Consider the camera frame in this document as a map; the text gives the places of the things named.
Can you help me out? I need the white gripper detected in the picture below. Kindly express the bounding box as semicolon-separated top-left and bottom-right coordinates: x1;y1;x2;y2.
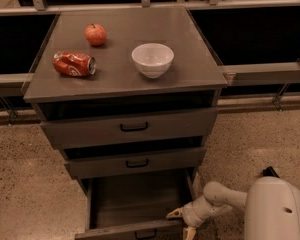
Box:
166;197;216;240

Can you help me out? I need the grey bottom drawer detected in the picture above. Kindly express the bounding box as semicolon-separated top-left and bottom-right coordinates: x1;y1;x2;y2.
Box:
75;169;194;240

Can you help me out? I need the grey drawer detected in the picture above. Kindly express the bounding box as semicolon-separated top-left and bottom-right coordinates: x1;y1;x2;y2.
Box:
75;169;194;240
65;147;206;179
41;108;217;149

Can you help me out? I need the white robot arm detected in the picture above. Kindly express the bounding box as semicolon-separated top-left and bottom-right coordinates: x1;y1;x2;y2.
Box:
167;176;300;240

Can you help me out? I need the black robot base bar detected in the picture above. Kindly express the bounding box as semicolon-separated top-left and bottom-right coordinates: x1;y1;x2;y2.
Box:
262;166;279;178

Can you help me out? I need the grey middle drawer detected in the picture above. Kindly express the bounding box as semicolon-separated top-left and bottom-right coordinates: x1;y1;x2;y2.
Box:
65;147;206;179

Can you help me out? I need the grey top drawer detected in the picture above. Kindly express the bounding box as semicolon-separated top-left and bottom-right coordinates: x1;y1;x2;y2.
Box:
41;108;217;149

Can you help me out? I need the grey drawer cabinet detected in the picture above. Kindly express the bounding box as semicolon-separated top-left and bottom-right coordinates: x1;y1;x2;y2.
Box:
23;6;228;198

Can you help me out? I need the white ceramic bowl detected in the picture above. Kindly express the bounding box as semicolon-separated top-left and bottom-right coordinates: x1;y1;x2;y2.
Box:
131;43;174;79

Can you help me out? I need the crushed red soda can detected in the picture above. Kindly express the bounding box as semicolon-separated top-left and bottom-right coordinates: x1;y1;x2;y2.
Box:
53;52;96;77

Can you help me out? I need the red apple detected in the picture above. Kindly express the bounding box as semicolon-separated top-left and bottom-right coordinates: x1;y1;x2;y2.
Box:
85;24;107;46

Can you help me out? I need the metal railing frame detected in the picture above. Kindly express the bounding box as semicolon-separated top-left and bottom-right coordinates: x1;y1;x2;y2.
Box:
0;0;300;119

